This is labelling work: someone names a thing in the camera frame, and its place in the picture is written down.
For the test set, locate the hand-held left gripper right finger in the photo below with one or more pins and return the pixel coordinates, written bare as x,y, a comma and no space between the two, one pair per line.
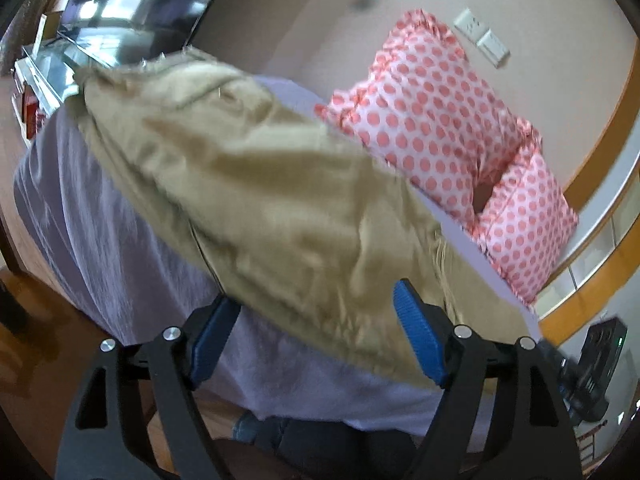
417,332

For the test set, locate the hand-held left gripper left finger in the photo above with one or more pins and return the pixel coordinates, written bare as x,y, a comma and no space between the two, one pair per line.
212,332

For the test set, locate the khaki pants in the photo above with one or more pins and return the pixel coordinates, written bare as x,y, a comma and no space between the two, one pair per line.
240,185

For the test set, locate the bed with lavender sheet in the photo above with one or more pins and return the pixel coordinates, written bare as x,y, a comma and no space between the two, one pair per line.
115,240

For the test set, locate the pink polka dot pillow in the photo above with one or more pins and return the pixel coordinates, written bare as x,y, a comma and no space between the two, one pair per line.
425,110
530,225

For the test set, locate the wooden headboard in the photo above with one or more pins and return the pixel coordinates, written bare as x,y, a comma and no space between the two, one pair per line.
595,210

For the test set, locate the white tv cabinet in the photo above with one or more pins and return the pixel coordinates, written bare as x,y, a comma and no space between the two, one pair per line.
45,80

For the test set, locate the white wall switch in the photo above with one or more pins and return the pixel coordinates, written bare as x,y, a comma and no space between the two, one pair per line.
493,49

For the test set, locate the white wall outlet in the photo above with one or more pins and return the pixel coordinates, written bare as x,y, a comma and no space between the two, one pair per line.
468,24

